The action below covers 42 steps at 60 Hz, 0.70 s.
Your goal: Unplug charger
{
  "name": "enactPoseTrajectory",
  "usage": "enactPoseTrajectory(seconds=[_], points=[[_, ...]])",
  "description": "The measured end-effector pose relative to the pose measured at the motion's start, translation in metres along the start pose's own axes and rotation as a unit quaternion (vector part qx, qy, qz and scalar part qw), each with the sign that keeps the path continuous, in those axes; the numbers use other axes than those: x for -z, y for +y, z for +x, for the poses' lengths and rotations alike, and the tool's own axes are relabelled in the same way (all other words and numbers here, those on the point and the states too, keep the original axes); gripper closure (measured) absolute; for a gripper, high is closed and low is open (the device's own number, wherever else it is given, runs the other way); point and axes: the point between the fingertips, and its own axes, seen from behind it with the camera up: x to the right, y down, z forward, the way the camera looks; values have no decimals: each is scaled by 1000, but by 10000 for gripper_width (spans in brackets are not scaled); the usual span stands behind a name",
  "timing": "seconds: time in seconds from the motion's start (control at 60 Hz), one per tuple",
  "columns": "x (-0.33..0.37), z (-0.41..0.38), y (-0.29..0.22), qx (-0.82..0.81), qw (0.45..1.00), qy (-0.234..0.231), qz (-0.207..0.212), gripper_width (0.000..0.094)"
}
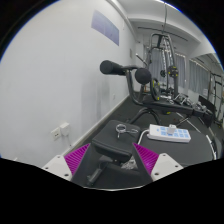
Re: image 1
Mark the white power strip cable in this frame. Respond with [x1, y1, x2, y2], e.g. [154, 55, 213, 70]
[136, 129, 150, 145]

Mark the grey window curtain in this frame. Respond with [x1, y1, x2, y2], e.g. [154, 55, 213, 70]
[189, 60, 209, 94]

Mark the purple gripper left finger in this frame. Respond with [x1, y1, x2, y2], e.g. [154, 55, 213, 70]
[42, 144, 90, 181]

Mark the cable gym machine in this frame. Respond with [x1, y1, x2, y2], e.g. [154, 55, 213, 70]
[135, 2, 188, 101]

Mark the purple wall poster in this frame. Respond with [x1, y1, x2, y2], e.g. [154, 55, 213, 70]
[91, 10, 119, 45]

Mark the white wall socket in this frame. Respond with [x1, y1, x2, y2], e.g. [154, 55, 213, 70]
[51, 127, 61, 140]

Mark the black foam roller leg attachment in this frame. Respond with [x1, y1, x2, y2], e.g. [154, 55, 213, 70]
[100, 60, 214, 127]

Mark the white charger plug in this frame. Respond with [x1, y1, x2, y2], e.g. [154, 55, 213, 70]
[167, 124, 176, 134]

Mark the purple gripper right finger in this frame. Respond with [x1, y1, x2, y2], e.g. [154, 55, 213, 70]
[132, 143, 182, 182]

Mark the white power strip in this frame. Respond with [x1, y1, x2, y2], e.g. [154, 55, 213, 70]
[147, 124, 191, 143]

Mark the metal barbell spring clip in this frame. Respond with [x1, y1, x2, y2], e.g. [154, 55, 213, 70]
[115, 124, 137, 137]

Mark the white wall plug adapter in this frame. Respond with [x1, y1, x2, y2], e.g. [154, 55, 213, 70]
[60, 122, 70, 136]

